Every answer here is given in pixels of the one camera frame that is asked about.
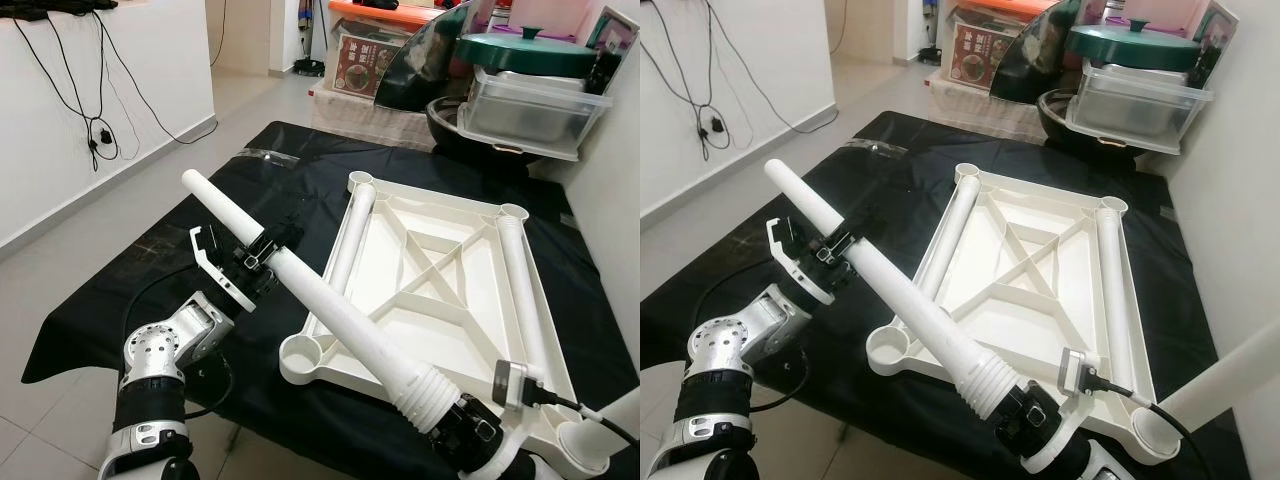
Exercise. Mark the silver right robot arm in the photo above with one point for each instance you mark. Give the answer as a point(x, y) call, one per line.
point(1085, 468)

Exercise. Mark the dark picture frame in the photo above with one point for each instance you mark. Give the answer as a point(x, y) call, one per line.
point(1215, 35)
point(615, 35)

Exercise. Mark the light wooden door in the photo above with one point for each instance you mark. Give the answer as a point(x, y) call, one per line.
point(860, 25)
point(240, 30)

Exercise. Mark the clear plastic bin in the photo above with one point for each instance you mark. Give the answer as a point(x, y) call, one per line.
point(1135, 110)
point(530, 115)

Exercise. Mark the clear tape cross patch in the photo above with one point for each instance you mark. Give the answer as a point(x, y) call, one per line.
point(160, 247)

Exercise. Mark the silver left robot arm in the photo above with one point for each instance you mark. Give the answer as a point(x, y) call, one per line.
point(740, 340)
point(165, 345)

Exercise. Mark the pink box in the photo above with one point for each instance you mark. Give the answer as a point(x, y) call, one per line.
point(1170, 10)
point(560, 12)

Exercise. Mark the black wok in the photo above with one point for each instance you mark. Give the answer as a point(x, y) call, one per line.
point(445, 125)
point(1055, 115)

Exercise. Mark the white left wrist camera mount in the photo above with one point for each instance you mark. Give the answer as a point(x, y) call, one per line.
point(800, 275)
point(225, 285)

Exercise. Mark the clear tape strip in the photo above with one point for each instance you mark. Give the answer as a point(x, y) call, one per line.
point(270, 155)
point(875, 147)

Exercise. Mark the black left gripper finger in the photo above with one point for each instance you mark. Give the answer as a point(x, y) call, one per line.
point(860, 225)
point(285, 232)

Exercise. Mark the black power strip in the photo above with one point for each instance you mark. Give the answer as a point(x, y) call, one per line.
point(50, 10)

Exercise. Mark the black plug adapter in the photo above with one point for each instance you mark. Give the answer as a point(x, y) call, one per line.
point(715, 126)
point(103, 138)

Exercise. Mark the white plastic table top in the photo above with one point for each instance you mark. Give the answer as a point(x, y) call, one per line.
point(440, 300)
point(1030, 290)

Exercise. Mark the beige woven mat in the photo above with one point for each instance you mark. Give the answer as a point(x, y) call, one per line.
point(970, 110)
point(360, 120)

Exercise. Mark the black table cloth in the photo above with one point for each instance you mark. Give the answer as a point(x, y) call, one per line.
point(850, 425)
point(300, 420)

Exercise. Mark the green pot lid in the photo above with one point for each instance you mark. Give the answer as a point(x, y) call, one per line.
point(1130, 45)
point(520, 52)

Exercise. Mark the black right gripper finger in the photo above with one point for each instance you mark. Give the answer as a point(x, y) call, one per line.
point(1015, 410)
point(452, 425)

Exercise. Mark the black shiny bag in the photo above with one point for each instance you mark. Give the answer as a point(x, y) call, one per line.
point(420, 60)
point(1030, 60)

